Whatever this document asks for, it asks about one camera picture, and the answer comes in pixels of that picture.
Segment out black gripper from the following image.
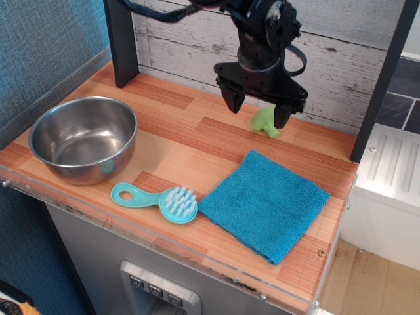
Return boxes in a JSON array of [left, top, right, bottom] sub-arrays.
[[214, 62, 308, 129]]

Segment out green toy broccoli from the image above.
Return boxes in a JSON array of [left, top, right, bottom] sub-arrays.
[[250, 106, 280, 138]]

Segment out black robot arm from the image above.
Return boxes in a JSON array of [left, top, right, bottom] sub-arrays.
[[193, 1, 308, 129]]

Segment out blue cloth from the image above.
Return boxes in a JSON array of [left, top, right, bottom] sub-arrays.
[[198, 150, 330, 265]]

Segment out white toy sink unit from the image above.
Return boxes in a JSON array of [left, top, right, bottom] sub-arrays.
[[341, 124, 419, 270]]

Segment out clear acrylic edge guard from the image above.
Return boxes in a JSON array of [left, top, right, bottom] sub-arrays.
[[1, 167, 320, 314]]

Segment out stainless steel bowl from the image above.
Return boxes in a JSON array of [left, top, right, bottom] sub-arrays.
[[28, 96, 138, 186]]

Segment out silver dispenser panel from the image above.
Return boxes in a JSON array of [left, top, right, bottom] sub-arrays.
[[120, 261, 201, 314]]

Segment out grey toy fridge cabinet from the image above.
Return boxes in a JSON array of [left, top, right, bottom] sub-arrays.
[[47, 205, 314, 314]]

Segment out right black post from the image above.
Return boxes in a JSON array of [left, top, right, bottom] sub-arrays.
[[350, 0, 419, 163]]

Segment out black post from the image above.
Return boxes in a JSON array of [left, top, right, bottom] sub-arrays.
[[103, 0, 139, 88], [350, 0, 419, 163]]

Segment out black braided cable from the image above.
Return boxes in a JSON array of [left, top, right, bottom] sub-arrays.
[[117, 0, 201, 24]]

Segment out left black post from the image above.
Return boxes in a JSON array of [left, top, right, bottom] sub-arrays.
[[103, 0, 139, 88]]

